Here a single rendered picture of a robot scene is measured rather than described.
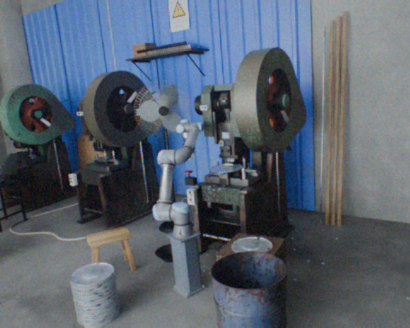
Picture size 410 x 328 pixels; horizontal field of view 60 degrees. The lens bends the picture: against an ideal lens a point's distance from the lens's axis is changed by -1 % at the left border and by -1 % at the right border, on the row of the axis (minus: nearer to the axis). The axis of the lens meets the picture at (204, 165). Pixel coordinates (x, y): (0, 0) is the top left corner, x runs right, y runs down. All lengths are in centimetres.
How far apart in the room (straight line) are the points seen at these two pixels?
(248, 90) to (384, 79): 168
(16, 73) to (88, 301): 555
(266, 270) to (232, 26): 298
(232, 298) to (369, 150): 248
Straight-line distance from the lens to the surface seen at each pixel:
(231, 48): 442
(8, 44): 750
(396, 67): 385
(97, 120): 375
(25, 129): 528
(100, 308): 259
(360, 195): 409
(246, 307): 196
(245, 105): 258
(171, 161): 267
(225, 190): 302
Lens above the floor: 148
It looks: 12 degrees down
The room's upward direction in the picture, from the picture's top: 5 degrees counter-clockwise
